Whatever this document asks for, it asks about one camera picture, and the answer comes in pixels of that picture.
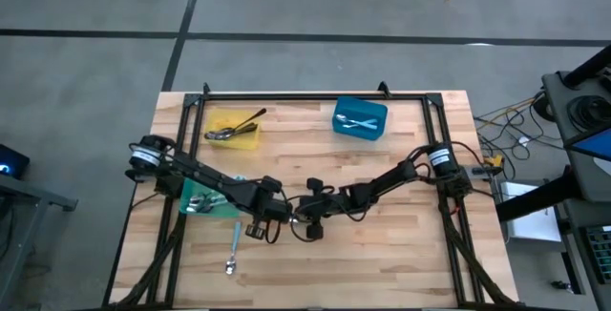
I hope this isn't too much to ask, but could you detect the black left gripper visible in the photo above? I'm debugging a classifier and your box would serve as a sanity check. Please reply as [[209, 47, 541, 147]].
[[238, 176, 298, 243]]

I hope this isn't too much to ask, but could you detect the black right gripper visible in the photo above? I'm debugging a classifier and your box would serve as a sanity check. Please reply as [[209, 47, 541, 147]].
[[293, 176, 345, 241]]

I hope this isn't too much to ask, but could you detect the spoon with light-blue handle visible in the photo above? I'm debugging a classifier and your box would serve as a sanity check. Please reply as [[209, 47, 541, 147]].
[[224, 221, 243, 276], [335, 114, 379, 130], [341, 117, 381, 130]]

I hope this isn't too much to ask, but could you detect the yellow translucent plastic bin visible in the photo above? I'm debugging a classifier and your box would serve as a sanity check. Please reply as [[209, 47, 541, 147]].
[[204, 108, 263, 151]]

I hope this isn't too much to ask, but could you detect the green translucent plastic bin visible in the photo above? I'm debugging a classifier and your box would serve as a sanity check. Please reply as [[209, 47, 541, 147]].
[[179, 175, 242, 219]]

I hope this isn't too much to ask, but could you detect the blue plastic bin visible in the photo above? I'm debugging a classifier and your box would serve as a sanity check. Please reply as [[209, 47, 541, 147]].
[[332, 95, 389, 142]]

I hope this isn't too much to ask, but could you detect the black beam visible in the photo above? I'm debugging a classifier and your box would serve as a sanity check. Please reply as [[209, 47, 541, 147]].
[[495, 165, 581, 224]]

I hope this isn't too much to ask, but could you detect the white box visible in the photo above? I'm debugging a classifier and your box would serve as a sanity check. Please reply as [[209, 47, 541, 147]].
[[498, 180, 564, 255]]

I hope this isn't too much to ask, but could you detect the grey metal desk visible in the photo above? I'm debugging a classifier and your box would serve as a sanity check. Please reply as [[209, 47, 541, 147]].
[[0, 173, 80, 311], [556, 198, 611, 311]]

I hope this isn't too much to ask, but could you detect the grey equipment cart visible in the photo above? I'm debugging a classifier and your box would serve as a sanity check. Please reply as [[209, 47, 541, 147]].
[[541, 70, 611, 205]]

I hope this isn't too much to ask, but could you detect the black box with blue light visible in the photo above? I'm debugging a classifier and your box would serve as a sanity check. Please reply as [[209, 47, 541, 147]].
[[0, 143, 31, 181]]

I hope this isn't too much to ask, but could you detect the black keypad device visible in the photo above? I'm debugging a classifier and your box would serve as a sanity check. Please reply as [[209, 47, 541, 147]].
[[584, 224, 611, 286]]

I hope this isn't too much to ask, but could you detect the blue flat panel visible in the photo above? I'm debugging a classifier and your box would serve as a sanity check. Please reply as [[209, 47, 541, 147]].
[[564, 128, 611, 163]]

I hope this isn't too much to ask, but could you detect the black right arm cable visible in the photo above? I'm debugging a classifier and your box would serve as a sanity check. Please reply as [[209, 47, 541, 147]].
[[288, 195, 373, 244]]

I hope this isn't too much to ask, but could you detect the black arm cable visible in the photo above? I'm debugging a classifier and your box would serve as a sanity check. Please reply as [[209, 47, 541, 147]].
[[288, 195, 373, 244], [263, 219, 284, 245]]

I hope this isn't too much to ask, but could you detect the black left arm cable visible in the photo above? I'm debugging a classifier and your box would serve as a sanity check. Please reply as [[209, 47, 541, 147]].
[[263, 219, 284, 245]]

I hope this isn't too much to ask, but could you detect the black aluminium table frame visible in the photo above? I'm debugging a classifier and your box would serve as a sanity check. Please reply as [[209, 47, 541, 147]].
[[147, 92, 483, 308]]

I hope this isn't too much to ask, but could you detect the black braided cable bundle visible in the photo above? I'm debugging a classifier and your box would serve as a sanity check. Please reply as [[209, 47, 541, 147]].
[[108, 196, 188, 310], [436, 191, 515, 308]]

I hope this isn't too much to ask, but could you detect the thin yellow floor cable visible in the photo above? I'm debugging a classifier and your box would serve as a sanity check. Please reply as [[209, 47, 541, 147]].
[[474, 96, 538, 134]]

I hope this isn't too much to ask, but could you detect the black floor cable tangle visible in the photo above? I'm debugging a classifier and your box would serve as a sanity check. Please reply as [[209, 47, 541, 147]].
[[475, 92, 567, 169]]

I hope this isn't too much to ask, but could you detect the coiled black cable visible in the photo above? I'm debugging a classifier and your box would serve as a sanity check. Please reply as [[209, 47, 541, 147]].
[[566, 94, 611, 134]]

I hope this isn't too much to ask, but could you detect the black post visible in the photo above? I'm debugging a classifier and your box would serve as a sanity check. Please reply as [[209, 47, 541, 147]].
[[560, 46, 611, 91]]

